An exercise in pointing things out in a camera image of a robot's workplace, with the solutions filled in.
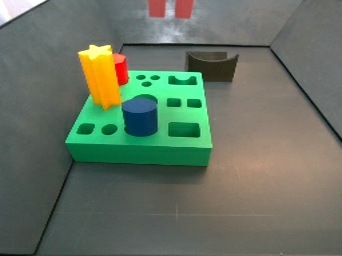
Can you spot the red double-square block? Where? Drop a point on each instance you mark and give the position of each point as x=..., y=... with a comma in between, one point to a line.
x=183, y=8

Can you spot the green foam shape board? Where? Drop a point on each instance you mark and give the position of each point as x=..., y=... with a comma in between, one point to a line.
x=182, y=142

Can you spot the blue cylinder block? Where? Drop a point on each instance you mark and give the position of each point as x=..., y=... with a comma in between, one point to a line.
x=141, y=117

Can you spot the black arch block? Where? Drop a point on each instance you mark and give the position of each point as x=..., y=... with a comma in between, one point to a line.
x=215, y=65

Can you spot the red cylinder block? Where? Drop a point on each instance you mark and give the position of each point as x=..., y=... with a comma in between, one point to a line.
x=122, y=68

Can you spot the yellow star prism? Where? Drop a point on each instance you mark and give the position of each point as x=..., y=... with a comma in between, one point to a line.
x=98, y=65

